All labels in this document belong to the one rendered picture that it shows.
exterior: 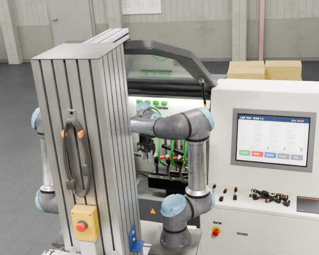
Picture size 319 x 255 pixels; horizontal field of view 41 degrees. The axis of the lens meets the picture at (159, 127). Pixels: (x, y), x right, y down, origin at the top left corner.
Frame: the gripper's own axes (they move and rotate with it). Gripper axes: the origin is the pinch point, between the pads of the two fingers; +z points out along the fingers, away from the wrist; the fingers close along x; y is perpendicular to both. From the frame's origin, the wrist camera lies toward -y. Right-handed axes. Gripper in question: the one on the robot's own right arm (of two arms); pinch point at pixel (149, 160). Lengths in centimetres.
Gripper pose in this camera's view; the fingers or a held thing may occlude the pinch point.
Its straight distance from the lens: 244.6
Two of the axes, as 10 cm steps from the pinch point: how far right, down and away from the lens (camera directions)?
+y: -3.3, 3.8, -8.6
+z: 0.7, 9.2, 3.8
